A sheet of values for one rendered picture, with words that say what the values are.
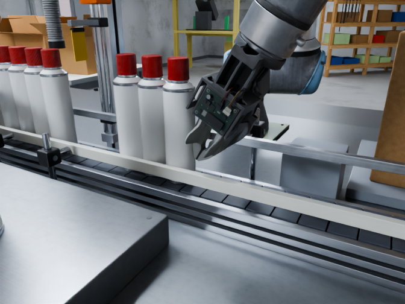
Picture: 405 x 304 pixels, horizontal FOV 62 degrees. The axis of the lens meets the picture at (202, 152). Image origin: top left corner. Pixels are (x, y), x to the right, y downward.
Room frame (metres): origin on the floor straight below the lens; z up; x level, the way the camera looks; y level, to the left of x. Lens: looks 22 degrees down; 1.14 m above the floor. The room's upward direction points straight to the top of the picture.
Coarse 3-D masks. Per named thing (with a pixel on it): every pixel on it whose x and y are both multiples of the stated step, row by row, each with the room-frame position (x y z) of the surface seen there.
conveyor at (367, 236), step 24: (24, 144) 0.70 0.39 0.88; (96, 168) 0.57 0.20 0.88; (120, 168) 0.57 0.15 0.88; (192, 192) 0.48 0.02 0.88; (216, 192) 0.48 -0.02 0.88; (288, 192) 0.48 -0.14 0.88; (288, 216) 0.41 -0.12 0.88; (312, 216) 0.41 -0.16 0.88; (360, 240) 0.36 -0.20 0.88; (384, 240) 0.35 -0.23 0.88
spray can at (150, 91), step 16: (144, 64) 0.54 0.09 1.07; (160, 64) 0.55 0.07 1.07; (144, 80) 0.54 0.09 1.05; (160, 80) 0.55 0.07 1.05; (144, 96) 0.54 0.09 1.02; (160, 96) 0.54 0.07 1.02; (144, 112) 0.54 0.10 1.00; (160, 112) 0.54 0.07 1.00; (144, 128) 0.54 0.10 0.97; (160, 128) 0.53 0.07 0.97; (144, 144) 0.54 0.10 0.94; (160, 144) 0.53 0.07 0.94; (160, 160) 0.53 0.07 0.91
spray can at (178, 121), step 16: (176, 64) 0.51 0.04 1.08; (176, 80) 0.51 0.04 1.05; (176, 96) 0.50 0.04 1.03; (176, 112) 0.50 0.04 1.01; (176, 128) 0.50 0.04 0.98; (192, 128) 0.52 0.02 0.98; (176, 144) 0.50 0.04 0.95; (192, 144) 0.52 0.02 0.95; (176, 160) 0.50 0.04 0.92; (192, 160) 0.51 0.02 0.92
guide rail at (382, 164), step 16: (80, 112) 0.68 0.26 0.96; (96, 112) 0.66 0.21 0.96; (240, 144) 0.51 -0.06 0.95; (256, 144) 0.50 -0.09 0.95; (272, 144) 0.49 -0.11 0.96; (288, 144) 0.48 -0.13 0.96; (336, 160) 0.44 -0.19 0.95; (352, 160) 0.43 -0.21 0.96; (368, 160) 0.42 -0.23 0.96; (384, 160) 0.42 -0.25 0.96
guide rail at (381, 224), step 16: (0, 128) 0.71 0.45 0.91; (64, 144) 0.61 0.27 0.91; (80, 144) 0.60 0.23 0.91; (112, 160) 0.55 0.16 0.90; (128, 160) 0.53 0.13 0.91; (144, 160) 0.53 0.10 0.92; (160, 176) 0.50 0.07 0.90; (176, 176) 0.49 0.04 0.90; (192, 176) 0.47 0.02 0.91; (208, 176) 0.46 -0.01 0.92; (224, 192) 0.45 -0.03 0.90; (240, 192) 0.43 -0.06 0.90; (256, 192) 0.42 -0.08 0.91; (272, 192) 0.41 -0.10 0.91; (288, 208) 0.40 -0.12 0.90; (304, 208) 0.39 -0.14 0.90; (320, 208) 0.38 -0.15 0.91; (336, 208) 0.37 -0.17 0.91; (352, 224) 0.36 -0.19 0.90; (368, 224) 0.35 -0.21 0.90; (384, 224) 0.34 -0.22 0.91; (400, 224) 0.34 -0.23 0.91
